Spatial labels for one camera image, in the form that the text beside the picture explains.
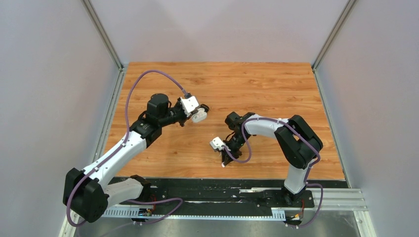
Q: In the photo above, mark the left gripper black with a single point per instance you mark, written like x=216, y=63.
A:
x=185, y=118

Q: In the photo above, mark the aluminium frame post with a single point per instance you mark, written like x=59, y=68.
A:
x=88, y=5
x=333, y=33

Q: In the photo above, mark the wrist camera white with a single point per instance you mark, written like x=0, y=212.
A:
x=189, y=105
x=217, y=144

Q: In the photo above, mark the left aluminium frame post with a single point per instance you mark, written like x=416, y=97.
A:
x=88, y=5

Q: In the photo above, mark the aluminium front rail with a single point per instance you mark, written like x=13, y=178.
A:
x=328, y=199

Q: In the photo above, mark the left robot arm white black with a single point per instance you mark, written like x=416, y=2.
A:
x=88, y=192

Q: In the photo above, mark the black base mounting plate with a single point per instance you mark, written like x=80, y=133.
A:
x=223, y=197

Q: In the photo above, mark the black earbud charging case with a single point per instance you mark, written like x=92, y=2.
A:
x=205, y=107

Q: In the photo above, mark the right aluminium frame post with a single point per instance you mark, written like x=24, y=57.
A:
x=333, y=33

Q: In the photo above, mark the white earbud charging case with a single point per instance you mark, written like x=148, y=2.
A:
x=199, y=115

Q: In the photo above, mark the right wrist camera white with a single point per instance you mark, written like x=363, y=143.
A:
x=217, y=144

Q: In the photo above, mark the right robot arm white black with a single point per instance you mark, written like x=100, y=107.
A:
x=300, y=145

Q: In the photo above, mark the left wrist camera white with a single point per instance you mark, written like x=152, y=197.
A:
x=189, y=105

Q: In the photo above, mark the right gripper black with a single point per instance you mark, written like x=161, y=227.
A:
x=229, y=155

